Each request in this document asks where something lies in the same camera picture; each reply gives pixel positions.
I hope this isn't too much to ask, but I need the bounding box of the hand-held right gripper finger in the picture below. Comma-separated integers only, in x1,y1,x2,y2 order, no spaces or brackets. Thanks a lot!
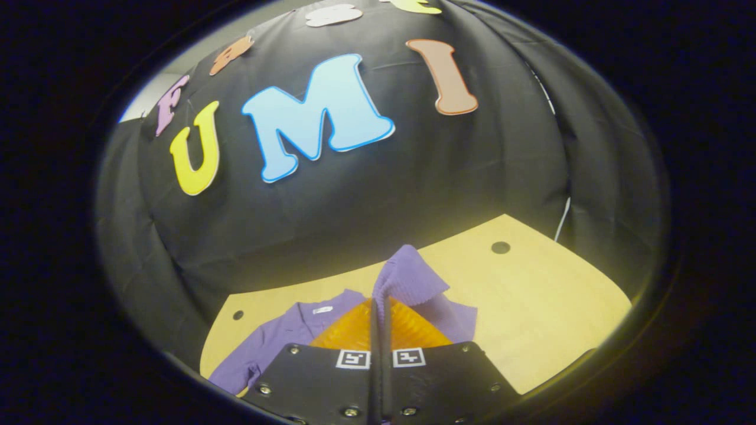
242,298,382,425
381,295,520,425

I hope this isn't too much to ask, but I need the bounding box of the purple collared shirt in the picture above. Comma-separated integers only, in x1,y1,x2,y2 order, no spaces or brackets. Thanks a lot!
208,244,478,396

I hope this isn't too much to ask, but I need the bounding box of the black backdrop cloth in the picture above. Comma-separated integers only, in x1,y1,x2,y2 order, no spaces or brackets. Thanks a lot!
94,0,665,367

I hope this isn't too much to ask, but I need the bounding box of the white cable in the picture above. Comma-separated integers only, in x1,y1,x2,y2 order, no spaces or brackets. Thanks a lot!
554,197,572,243

